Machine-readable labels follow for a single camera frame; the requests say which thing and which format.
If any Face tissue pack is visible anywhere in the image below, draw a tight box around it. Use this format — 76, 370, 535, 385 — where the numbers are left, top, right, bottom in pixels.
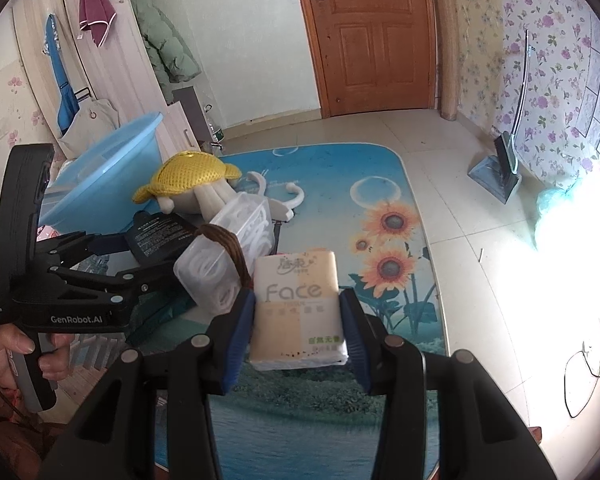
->
249, 249, 348, 372

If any person left hand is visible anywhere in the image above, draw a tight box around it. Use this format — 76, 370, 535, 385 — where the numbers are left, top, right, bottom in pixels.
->
0, 324, 74, 389

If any light blue plastic basin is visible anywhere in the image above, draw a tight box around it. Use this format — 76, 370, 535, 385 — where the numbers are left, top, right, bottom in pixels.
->
38, 113, 162, 234

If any yellow mesh hat plush doll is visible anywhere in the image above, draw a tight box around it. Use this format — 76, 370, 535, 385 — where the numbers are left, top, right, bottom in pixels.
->
132, 151, 242, 222

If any beige tote bag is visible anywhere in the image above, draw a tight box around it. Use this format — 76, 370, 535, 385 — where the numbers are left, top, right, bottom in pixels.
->
59, 98, 120, 159

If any blue hanging bag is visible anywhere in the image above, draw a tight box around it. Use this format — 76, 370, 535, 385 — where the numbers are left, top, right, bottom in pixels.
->
43, 14, 80, 136

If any white plastic hook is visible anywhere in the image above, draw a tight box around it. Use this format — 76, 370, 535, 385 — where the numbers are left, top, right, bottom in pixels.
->
246, 171, 306, 223

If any white wooden wardrobe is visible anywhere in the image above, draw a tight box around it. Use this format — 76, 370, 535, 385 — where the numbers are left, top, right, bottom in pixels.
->
12, 0, 198, 159

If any green puffer jacket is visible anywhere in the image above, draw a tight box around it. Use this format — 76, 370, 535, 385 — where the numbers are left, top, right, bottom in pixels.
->
131, 0, 201, 104

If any maroon hanging towel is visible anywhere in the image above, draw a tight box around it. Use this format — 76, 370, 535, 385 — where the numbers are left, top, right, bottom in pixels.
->
79, 0, 117, 48

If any brown wooden door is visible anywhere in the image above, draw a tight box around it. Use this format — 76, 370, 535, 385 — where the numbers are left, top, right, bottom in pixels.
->
300, 0, 436, 117

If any clear box of white cables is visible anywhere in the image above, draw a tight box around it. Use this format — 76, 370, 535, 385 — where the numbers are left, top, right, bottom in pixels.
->
174, 193, 274, 315

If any dustpan with long handle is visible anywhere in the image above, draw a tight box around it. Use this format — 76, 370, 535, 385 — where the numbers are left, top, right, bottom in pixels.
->
467, 30, 531, 205

